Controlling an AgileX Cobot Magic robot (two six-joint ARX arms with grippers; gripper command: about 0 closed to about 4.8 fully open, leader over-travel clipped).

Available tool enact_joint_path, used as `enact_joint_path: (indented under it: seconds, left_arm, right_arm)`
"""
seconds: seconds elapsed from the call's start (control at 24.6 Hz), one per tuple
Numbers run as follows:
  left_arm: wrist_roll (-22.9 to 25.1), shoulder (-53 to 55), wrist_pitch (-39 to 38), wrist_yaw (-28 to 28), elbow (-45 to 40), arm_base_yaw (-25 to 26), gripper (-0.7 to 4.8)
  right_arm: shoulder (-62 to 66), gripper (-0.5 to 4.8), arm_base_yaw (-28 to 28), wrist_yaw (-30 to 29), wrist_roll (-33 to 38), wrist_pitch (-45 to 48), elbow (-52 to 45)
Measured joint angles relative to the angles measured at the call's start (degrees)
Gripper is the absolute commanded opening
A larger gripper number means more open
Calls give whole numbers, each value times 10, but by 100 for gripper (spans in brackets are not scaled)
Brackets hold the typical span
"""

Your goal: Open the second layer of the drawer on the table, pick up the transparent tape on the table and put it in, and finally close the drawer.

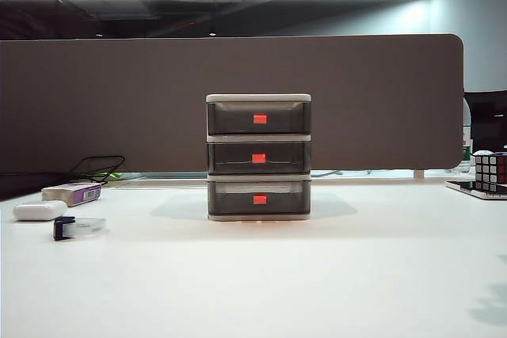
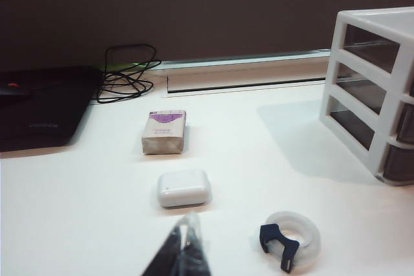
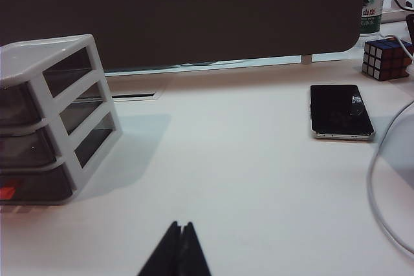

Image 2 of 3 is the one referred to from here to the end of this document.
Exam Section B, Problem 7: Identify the brown desk partition panel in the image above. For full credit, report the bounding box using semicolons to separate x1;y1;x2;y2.
0;0;414;75

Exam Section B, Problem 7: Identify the three-drawer translucent grey organizer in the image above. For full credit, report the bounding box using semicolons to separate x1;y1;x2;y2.
318;7;414;187

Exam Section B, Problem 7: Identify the white earbuds case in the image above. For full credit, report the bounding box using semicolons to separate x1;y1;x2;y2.
157;168;213;209

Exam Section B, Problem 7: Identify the transparent tape roll blue cutter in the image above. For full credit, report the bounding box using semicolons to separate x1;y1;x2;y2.
259;210;321;273

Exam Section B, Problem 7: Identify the black desk cable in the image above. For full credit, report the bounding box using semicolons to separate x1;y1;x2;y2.
96;44;162;104

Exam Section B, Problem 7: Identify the grey translucent drawer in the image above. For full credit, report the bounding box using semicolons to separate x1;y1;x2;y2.
336;62;414;143
327;96;414;186
342;25;402;74

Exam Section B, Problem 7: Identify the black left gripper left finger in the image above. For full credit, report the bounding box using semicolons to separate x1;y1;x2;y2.
142;223;184;276

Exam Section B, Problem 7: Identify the purple white tissue pack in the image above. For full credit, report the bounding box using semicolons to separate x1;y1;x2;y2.
141;110;188;155

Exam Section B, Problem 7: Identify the black laptop bag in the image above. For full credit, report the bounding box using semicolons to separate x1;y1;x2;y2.
0;65;106;153

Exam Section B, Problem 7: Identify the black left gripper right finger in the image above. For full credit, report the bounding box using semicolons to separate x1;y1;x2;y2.
177;212;212;276

